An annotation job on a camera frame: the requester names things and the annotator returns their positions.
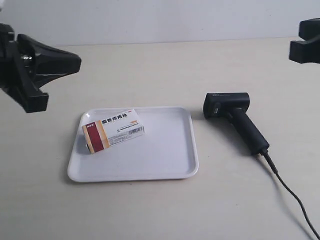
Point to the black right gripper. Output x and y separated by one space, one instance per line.
306 50

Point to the black handheld barcode scanner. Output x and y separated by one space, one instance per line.
233 107

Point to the white plastic tray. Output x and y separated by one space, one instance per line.
167 149

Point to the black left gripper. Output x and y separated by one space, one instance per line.
26 65

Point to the white red medicine box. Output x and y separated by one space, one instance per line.
103 134

